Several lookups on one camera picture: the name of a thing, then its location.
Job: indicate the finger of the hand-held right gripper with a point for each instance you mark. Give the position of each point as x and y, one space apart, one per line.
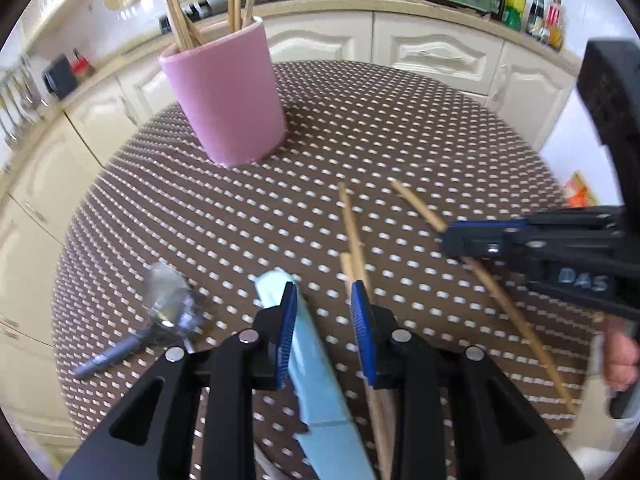
570 220
485 245

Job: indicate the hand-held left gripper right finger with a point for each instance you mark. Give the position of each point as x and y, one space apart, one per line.
361 330

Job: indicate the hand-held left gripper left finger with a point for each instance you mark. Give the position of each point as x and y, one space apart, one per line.
287 330

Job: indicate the light blue sheathed knife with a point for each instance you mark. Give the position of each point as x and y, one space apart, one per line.
320 385

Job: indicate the pink utensil holder cup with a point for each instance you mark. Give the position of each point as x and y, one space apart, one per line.
225 100

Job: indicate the person's right hand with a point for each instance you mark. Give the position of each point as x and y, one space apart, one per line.
622 355

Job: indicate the orange box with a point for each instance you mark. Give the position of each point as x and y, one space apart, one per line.
582 192

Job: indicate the red capped bottle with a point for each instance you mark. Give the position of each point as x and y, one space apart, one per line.
555 25

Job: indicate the brown polka dot tablecloth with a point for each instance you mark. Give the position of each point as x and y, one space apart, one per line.
250 210

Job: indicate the metal spoon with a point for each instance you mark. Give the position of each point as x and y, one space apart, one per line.
165 290

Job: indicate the dark sauce bottle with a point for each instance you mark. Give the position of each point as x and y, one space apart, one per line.
536 15

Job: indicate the green and yellow bottle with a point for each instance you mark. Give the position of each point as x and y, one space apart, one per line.
516 5

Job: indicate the cream kitchen cabinets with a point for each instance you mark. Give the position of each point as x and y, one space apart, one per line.
440 55

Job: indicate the beige kitchen countertop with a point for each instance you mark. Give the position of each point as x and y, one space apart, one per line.
310 7

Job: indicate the red container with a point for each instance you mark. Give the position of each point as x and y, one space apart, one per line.
82 64

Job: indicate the black box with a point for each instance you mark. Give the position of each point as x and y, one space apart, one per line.
60 77

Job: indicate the hanging metal utensil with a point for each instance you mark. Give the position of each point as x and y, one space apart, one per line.
9 125
22 100
36 90

